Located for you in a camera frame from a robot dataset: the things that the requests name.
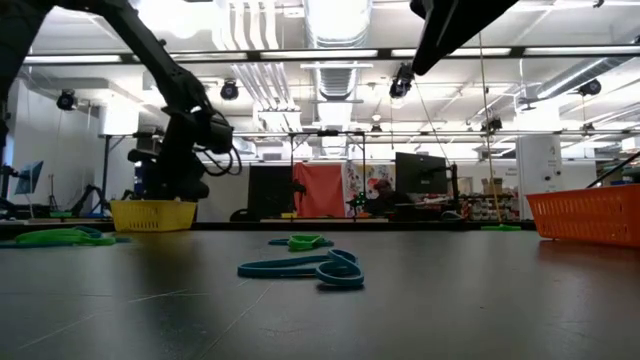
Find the long blue rubber band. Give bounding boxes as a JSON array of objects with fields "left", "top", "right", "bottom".
[{"left": 0, "top": 238, "right": 132, "bottom": 250}]

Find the black overhead light beam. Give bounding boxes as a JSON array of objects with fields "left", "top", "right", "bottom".
[{"left": 22, "top": 46, "right": 640, "bottom": 65}]

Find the black computer monitor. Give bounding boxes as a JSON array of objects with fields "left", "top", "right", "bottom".
[{"left": 394, "top": 152, "right": 450, "bottom": 196}]

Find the shelf with supplies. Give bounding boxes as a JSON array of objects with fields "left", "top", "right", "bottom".
[{"left": 459, "top": 192, "right": 519, "bottom": 222}]

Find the black panel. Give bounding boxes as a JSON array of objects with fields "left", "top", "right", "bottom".
[{"left": 247, "top": 164, "right": 295, "bottom": 221}]

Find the black table mat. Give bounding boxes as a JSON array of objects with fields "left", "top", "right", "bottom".
[{"left": 0, "top": 222, "right": 640, "bottom": 360}]

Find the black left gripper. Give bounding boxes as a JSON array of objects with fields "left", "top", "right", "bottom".
[{"left": 128, "top": 107, "right": 235, "bottom": 202}]

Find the person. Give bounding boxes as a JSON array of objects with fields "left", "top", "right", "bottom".
[{"left": 363, "top": 178, "right": 416, "bottom": 217}]

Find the white column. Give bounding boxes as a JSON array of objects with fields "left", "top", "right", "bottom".
[{"left": 514, "top": 134, "right": 565, "bottom": 221}]

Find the tilted bluish monitor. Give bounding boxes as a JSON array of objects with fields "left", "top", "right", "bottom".
[{"left": 13, "top": 159, "right": 45, "bottom": 196}]

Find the silver ventilation duct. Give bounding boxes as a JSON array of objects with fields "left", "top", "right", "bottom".
[{"left": 303, "top": 0, "right": 374, "bottom": 102}]

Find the yellow plastic basket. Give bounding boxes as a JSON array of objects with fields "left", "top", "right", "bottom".
[{"left": 109, "top": 199, "right": 198, "bottom": 233}]

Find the black stand beam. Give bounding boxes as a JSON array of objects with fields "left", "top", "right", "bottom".
[{"left": 585, "top": 151, "right": 640, "bottom": 190}]

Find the yellow rope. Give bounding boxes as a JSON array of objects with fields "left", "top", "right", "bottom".
[{"left": 477, "top": 32, "right": 503, "bottom": 224}]

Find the orange plastic basket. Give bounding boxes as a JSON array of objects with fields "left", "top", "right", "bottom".
[{"left": 525, "top": 183, "right": 640, "bottom": 250}]

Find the colourful poster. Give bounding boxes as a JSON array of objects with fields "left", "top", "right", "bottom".
[{"left": 341, "top": 162, "right": 397, "bottom": 201}]

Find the red cloth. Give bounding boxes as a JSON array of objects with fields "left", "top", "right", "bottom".
[{"left": 292, "top": 162, "right": 347, "bottom": 219}]

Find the black workstation frame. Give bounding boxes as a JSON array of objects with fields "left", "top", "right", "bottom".
[{"left": 99, "top": 129, "right": 366, "bottom": 221}]

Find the white panel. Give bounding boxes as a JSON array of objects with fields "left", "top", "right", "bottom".
[{"left": 209, "top": 167, "right": 250, "bottom": 224}]

